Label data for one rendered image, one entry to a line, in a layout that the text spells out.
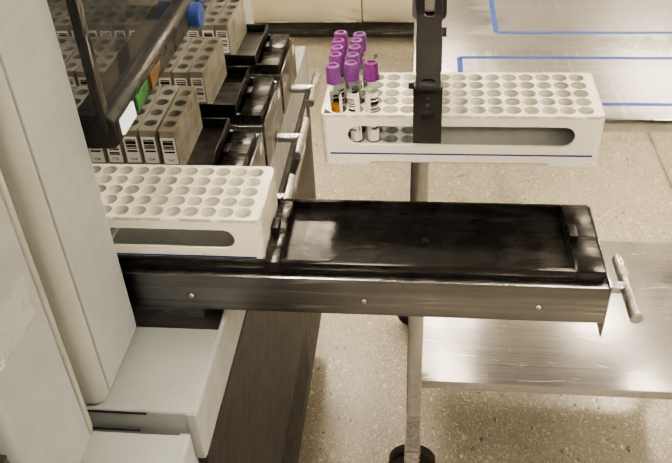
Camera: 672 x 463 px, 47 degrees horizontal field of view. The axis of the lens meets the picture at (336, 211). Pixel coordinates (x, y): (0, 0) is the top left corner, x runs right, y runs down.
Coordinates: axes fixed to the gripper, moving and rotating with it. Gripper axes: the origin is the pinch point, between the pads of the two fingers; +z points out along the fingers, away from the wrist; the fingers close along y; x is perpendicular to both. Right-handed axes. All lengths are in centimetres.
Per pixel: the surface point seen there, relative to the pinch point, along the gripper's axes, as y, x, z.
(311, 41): 217, 49, 92
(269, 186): -10.2, 16.6, 5.0
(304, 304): -18.2, 12.5, 14.5
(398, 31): 222, 13, 90
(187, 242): -13.4, 25.8, 10.5
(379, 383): 37, 10, 92
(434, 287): -18.0, -1.1, 11.7
